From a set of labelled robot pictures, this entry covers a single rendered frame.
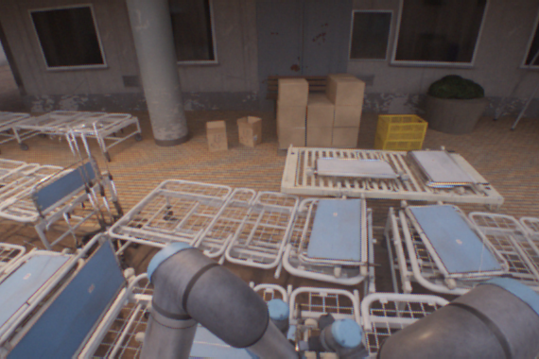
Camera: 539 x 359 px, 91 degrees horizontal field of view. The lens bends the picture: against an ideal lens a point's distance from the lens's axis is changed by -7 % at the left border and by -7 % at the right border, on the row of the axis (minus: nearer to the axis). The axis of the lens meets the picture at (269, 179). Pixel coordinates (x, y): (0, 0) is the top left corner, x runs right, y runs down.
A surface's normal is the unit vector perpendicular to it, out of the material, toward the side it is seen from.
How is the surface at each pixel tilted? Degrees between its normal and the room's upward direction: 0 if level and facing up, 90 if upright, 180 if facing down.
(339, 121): 90
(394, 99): 90
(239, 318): 58
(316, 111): 90
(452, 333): 28
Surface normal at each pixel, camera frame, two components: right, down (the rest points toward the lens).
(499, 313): 0.01, -0.83
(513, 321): 0.15, -0.60
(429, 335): -0.63, -0.71
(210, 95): -0.11, 0.49
